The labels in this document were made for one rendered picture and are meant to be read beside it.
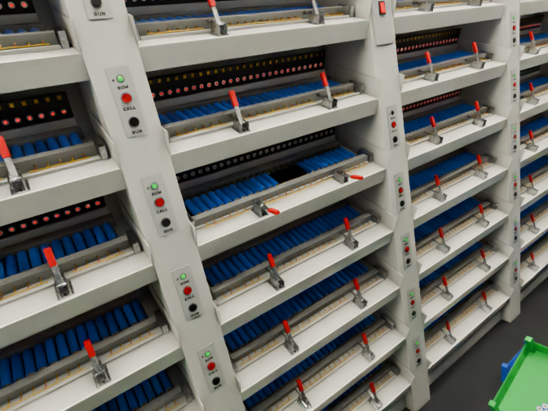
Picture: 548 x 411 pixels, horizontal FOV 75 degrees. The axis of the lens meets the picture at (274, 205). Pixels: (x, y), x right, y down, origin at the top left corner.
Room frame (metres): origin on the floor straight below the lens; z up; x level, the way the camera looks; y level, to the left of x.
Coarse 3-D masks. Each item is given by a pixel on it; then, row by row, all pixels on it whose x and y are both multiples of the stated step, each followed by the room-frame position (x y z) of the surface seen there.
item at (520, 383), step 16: (528, 352) 1.07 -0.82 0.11; (544, 352) 1.04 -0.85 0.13; (512, 368) 1.01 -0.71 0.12; (528, 368) 1.02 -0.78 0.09; (544, 368) 1.00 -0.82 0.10; (512, 384) 1.00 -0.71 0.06; (528, 384) 0.98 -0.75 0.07; (544, 384) 0.96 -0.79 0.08; (496, 400) 0.95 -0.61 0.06; (512, 400) 0.96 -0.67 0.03; (528, 400) 0.93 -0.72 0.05; (544, 400) 0.91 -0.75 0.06
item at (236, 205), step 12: (360, 156) 1.04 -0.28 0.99; (324, 168) 0.98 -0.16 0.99; (336, 168) 0.98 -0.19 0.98; (348, 168) 1.00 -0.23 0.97; (300, 180) 0.92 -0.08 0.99; (312, 180) 0.94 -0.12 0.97; (324, 180) 0.94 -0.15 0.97; (264, 192) 0.87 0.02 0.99; (276, 192) 0.88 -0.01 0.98; (228, 204) 0.82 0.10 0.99; (240, 204) 0.82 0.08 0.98; (252, 204) 0.85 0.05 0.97; (192, 216) 0.78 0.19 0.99; (204, 216) 0.78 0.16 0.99; (216, 216) 0.80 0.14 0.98
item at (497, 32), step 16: (512, 0) 1.38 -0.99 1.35; (464, 32) 1.50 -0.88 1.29; (480, 32) 1.44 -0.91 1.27; (496, 32) 1.39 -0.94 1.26; (512, 48) 1.38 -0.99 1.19; (512, 64) 1.38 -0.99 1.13; (496, 80) 1.40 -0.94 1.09; (464, 96) 1.51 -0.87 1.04; (496, 96) 1.40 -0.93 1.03; (512, 112) 1.38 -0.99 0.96; (496, 144) 1.40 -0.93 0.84; (512, 160) 1.38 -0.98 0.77; (496, 192) 1.41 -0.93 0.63; (512, 208) 1.38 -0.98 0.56; (512, 240) 1.38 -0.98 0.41; (512, 256) 1.38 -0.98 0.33; (496, 272) 1.41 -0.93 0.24; (512, 272) 1.37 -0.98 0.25; (512, 288) 1.37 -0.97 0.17; (512, 304) 1.37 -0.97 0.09
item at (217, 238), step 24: (312, 144) 1.10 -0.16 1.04; (360, 144) 1.09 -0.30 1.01; (240, 168) 0.97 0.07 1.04; (360, 168) 1.02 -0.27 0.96; (384, 168) 1.02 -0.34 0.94; (312, 192) 0.90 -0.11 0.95; (336, 192) 0.92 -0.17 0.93; (240, 216) 0.81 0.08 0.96; (264, 216) 0.81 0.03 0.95; (288, 216) 0.85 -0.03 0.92; (216, 240) 0.74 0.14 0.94; (240, 240) 0.78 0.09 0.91
